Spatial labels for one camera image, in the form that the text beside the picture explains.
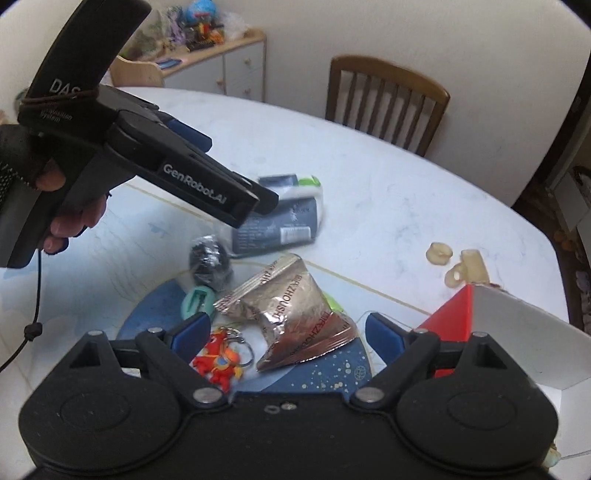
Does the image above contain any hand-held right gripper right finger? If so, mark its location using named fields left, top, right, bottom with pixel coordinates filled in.
left=351, top=312, right=518, bottom=409

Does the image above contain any blue globe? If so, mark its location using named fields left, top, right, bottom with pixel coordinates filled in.
left=182, top=0, right=218, bottom=24

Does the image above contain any printed table mat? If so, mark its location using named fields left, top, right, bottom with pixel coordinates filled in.
left=0, top=182, right=430, bottom=480

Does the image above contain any white wooden sideboard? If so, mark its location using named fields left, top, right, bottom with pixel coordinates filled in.
left=161, top=28, right=267, bottom=103

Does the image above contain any pile of small toys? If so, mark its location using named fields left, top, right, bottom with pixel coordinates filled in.
left=134, top=4, right=185, bottom=51

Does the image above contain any beige block piece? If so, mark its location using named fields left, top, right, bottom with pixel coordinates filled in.
left=460, top=249, right=489, bottom=282

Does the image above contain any white green packet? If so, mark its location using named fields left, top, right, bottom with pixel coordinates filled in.
left=257, top=174, right=322, bottom=189

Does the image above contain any dark tissue pack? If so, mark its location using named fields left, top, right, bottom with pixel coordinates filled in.
left=231, top=187, right=324, bottom=257

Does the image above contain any metallic foil snack packet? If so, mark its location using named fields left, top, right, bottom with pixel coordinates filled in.
left=213, top=253, right=358, bottom=372

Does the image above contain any black cord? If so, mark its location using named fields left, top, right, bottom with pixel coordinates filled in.
left=0, top=251, right=44, bottom=374

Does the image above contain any black item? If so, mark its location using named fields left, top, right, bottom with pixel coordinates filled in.
left=189, top=234, right=232, bottom=289

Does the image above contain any red dragon keychain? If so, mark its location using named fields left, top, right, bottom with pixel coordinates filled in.
left=191, top=327, right=254, bottom=393

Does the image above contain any red shoe box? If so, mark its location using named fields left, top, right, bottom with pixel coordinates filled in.
left=413, top=284, right=591, bottom=467

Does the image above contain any clear plastic bag on sideboard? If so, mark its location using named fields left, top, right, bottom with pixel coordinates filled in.
left=222, top=11, right=247, bottom=38

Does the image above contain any dark wooden slatted chair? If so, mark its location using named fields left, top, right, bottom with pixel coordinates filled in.
left=325, top=55, right=451, bottom=158

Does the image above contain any person's left hand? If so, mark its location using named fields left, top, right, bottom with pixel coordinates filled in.
left=0, top=124, right=110, bottom=254

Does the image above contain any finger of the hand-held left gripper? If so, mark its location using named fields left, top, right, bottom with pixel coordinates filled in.
left=107, top=110, right=280, bottom=230
left=159, top=115, right=214, bottom=156

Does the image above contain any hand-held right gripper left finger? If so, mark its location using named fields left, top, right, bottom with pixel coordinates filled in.
left=69, top=312, right=229, bottom=409

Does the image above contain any light wooden seat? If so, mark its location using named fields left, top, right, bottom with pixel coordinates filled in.
left=110, top=55, right=164, bottom=88

